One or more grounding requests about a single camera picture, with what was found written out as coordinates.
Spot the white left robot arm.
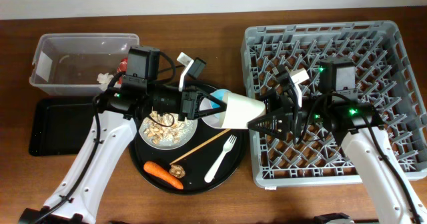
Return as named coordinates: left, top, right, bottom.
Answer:
left=19, top=45, right=227, bottom=223

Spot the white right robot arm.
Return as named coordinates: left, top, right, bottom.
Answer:
left=248, top=57, right=426, bottom=223

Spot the brown food lump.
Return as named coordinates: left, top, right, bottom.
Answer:
left=169, top=164, right=185, bottom=179

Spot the wooden chopstick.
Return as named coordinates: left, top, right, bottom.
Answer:
left=169, top=129, right=231, bottom=165

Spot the white plastic fork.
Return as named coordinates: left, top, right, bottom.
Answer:
left=204, top=135, right=237, bottom=183

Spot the crumpled white tissue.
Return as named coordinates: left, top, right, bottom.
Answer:
left=97, top=73, right=113, bottom=85

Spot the blue plastic cup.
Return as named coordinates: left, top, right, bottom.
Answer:
left=209, top=89, right=229, bottom=109

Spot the small pink saucer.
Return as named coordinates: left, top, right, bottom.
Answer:
left=199, top=98, right=222, bottom=129

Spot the grey plate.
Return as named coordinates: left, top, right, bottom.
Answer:
left=138, top=112, right=199, bottom=151

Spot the orange carrot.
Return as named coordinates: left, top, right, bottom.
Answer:
left=143, top=161, right=183, bottom=190

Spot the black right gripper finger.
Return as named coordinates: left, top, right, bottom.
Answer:
left=248, top=110, right=284, bottom=137
left=258, top=88, right=279, bottom=109

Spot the round black serving tray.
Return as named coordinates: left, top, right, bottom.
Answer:
left=129, top=119, right=249, bottom=195

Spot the grey dishwasher rack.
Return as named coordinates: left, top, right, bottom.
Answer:
left=241, top=21, right=426, bottom=189

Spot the pistachio shells and rice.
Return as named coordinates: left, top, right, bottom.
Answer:
left=142, top=110, right=195, bottom=146

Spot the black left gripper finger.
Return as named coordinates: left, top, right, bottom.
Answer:
left=198, top=106, right=226, bottom=119
left=196, top=89, right=224, bottom=105

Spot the black rectangular tray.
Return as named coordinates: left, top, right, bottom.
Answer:
left=29, top=97, right=93, bottom=156

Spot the red snack wrapper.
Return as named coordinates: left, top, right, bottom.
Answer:
left=117, top=58, right=127, bottom=73

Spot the clear plastic waste bin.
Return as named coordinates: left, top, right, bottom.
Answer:
left=29, top=33, right=139, bottom=96

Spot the white paper cup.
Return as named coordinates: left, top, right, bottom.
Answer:
left=219, top=92, right=266, bottom=129

